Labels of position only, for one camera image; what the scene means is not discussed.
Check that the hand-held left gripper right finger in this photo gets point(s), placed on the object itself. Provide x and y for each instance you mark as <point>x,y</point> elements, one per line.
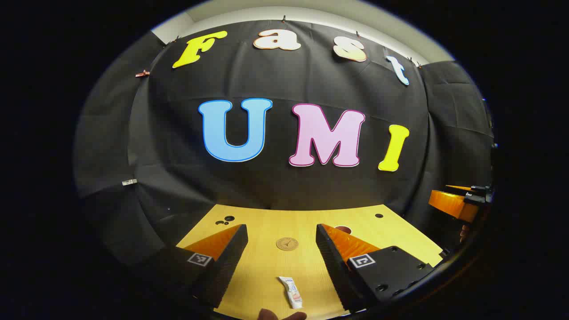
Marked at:
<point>331,262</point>

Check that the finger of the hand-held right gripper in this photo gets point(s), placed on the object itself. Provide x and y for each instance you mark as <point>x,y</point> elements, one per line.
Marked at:
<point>451,204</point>

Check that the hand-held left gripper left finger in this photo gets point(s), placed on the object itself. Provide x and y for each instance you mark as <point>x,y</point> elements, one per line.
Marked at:
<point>229,258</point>

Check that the beige cup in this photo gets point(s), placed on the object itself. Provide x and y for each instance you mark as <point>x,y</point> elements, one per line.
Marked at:
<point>344,229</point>

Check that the round brown coaster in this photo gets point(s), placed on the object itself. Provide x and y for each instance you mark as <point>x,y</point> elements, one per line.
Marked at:
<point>287,244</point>

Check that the white toothpaste tube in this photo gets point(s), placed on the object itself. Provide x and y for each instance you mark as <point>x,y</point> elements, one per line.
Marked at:
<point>292,291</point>

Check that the wooden desktop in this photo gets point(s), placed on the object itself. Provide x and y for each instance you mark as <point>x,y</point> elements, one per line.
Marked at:
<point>275,266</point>

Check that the white clip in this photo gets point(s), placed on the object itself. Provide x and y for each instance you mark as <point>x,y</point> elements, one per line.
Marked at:
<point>129,182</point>

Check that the black backdrop cloth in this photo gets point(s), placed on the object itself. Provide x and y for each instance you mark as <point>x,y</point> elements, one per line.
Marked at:
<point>178,133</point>

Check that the red clip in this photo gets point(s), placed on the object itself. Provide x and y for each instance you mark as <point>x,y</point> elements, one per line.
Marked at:
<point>142,74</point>

